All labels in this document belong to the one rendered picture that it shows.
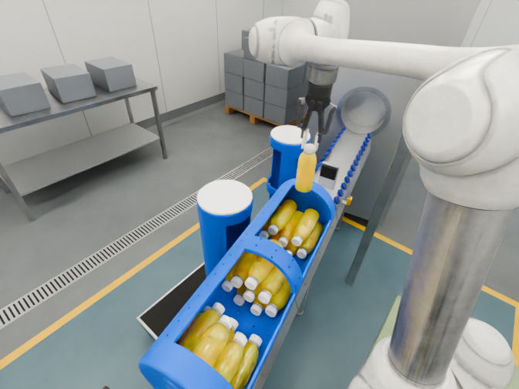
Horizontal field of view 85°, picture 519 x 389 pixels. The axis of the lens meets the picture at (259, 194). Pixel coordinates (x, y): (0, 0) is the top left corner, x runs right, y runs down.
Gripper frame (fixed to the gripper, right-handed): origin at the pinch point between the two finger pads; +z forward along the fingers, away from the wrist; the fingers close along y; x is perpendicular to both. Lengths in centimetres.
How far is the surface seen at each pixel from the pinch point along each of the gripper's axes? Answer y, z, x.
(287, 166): 33, 61, -71
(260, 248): 1.0, 23.8, 33.9
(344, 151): 2, 54, -100
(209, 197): 46, 43, 2
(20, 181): 267, 118, 1
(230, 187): 41, 43, -10
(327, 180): 0, 49, -52
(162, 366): 4, 25, 75
